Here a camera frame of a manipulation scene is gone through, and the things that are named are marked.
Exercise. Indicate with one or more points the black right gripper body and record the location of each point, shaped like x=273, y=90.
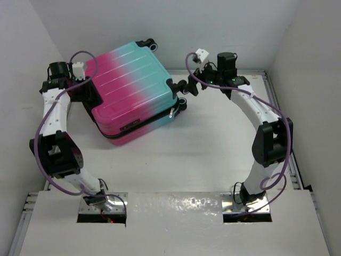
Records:
x=208, y=74

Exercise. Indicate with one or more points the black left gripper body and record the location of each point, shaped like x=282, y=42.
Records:
x=75, y=95

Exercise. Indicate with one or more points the pink suitcase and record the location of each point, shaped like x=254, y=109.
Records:
x=138, y=93

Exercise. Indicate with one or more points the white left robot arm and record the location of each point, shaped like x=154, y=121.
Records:
x=58, y=154

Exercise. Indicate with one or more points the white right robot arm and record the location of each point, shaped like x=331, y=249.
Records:
x=273, y=140

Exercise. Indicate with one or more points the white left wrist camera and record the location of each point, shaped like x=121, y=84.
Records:
x=78, y=71

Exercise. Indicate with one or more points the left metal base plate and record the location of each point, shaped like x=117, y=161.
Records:
x=105, y=204

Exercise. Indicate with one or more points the metal base plate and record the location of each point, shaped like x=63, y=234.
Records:
x=231, y=205
x=105, y=204

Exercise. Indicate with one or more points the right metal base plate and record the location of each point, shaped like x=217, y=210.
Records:
x=231, y=205

